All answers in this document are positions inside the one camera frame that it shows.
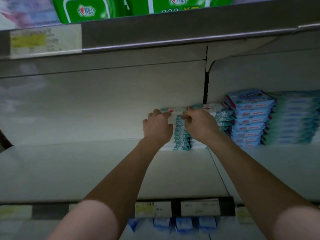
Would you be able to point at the person's left hand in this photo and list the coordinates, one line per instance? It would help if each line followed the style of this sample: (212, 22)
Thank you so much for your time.
(157, 128)

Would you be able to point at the stack of blue green packets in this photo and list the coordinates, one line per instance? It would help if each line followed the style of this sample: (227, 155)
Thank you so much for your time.
(292, 117)

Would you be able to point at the person's right hand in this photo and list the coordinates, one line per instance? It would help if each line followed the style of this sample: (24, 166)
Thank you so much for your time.
(202, 126)

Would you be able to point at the blue packaged goods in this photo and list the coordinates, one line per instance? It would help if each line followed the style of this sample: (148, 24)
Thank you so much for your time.
(182, 223)

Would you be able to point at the wipes packet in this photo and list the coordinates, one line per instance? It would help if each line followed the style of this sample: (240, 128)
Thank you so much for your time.
(176, 111)

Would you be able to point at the person's right forearm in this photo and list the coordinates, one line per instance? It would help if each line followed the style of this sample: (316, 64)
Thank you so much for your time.
(265, 192)

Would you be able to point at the person's left forearm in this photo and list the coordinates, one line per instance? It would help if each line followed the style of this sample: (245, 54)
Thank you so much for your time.
(110, 197)

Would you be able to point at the stack of blue red packets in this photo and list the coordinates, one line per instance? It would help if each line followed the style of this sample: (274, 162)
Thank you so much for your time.
(250, 115)

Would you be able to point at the metal store shelving unit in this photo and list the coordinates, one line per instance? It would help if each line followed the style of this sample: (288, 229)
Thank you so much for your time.
(75, 107)

